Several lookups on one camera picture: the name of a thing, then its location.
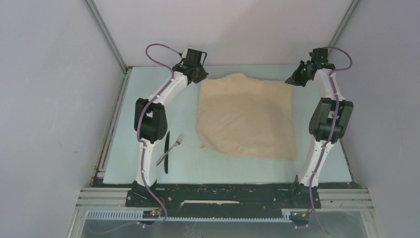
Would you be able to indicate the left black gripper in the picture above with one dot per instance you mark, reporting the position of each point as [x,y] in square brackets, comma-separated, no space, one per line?
[202,77]

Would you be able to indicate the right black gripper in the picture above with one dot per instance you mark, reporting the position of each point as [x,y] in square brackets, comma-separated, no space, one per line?
[295,79]

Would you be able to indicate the beige cloth napkin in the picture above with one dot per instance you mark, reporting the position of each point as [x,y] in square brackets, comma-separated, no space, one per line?
[246,117]

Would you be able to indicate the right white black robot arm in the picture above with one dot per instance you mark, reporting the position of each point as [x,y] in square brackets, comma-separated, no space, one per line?
[329,121]

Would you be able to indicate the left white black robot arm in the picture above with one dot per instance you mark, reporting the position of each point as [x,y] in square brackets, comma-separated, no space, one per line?
[150,115]

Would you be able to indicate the silver fork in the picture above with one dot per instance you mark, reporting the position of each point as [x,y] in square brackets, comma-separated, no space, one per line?
[176,143]

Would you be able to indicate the black knife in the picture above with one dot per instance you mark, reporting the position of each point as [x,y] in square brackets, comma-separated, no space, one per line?
[166,150]

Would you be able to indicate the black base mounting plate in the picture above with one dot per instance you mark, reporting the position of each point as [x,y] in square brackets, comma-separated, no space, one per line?
[256,200]

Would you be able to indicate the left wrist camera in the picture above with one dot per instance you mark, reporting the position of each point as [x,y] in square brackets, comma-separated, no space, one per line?
[193,57]

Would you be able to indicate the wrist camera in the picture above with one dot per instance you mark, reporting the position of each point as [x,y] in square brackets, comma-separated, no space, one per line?
[193,57]
[319,55]

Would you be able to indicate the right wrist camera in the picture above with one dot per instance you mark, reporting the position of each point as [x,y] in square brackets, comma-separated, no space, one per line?
[319,55]

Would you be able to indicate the white slotted cable duct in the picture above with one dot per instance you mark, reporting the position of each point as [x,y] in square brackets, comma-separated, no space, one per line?
[138,215]

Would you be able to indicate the aluminium frame rail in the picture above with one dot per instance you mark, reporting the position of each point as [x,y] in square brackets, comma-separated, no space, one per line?
[329,199]

